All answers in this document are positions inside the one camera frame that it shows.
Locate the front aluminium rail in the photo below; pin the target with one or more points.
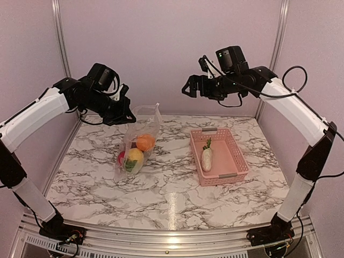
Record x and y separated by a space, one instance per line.
106 241

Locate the aluminium frame post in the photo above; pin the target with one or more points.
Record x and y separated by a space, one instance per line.
60 37
280 34

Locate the orange tangerine toy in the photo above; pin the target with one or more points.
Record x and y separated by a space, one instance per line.
145 142

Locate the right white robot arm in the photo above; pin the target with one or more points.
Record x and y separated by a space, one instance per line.
265 85

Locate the white radish with leaves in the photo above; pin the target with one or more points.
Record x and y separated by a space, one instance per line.
132 166

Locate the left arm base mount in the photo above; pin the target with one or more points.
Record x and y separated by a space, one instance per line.
58 230

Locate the right aluminium frame post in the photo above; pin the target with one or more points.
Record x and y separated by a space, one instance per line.
280 34

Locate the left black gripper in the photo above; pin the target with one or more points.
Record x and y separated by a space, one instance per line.
121 111

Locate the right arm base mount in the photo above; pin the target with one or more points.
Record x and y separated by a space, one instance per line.
278 230

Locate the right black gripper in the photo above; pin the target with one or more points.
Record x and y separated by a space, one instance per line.
194 80

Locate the dark red fuzzy fruit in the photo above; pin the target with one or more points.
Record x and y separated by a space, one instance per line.
120 158

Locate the clear zip top bag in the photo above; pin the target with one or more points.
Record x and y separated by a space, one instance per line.
149 121

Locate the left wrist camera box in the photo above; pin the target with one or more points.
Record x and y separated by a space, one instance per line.
107 82

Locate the yellow lemon toy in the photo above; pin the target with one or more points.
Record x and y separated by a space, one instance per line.
135 155

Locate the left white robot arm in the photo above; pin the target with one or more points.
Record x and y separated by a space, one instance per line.
64 96

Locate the pink perforated plastic basket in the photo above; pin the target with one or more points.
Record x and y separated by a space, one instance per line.
228 164

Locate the left aluminium frame post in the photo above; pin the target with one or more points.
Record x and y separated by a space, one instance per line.
60 37

